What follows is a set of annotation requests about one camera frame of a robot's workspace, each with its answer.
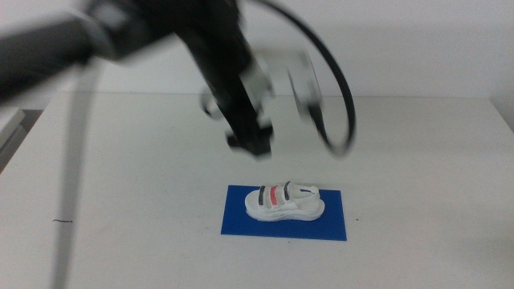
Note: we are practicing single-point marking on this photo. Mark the grey side table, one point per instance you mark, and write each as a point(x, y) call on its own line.
point(7, 126)

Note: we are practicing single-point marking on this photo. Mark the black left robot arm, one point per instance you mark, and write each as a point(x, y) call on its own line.
point(48, 48)

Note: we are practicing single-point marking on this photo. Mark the blue rectangular mat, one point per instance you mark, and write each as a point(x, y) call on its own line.
point(237, 225)

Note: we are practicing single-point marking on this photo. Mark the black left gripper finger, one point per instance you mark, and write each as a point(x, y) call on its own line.
point(233, 141)
point(259, 143)

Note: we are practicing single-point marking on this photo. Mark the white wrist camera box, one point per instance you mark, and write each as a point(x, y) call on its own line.
point(289, 80)

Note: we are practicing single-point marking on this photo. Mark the small black thread scrap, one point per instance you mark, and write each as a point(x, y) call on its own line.
point(63, 221)

